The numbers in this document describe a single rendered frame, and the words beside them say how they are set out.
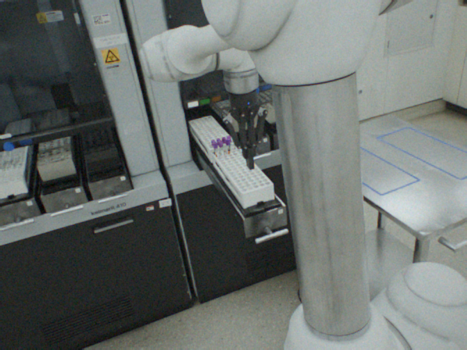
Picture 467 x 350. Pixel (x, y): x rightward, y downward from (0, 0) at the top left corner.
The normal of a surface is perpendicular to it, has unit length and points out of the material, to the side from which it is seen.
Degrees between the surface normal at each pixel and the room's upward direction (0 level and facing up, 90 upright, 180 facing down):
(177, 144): 90
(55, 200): 90
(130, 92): 90
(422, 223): 0
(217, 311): 0
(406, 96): 90
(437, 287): 7
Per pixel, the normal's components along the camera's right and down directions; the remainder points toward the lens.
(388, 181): -0.11, -0.86
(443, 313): -0.14, -0.16
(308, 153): -0.34, 0.43
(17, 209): 0.36, 0.44
